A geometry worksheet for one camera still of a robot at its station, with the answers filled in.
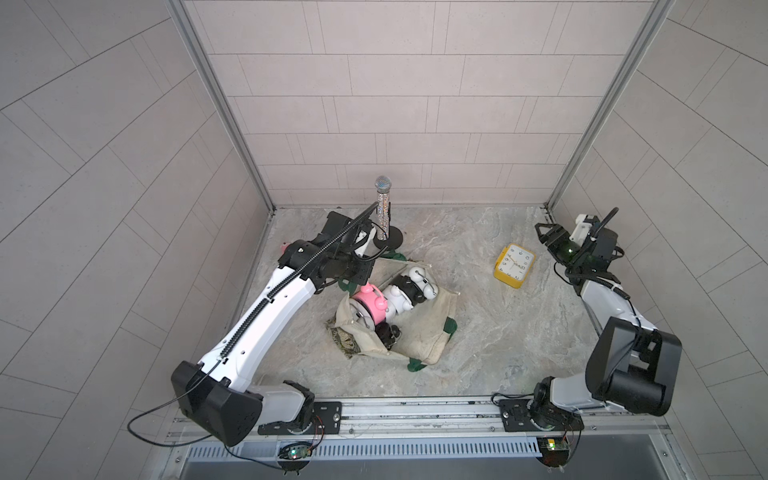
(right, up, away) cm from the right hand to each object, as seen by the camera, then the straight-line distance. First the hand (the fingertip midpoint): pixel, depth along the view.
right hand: (540, 228), depth 86 cm
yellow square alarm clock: (-3, -12, +11) cm, 16 cm away
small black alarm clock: (-44, -28, -10) cm, 53 cm away
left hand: (-48, -9, -12) cm, 50 cm away
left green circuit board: (-64, -49, -22) cm, 83 cm away
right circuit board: (-5, -51, -18) cm, 55 cm away
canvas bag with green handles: (-34, -28, -7) cm, 45 cm away
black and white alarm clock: (-38, -17, -4) cm, 42 cm away
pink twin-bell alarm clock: (-49, -20, -11) cm, 54 cm away
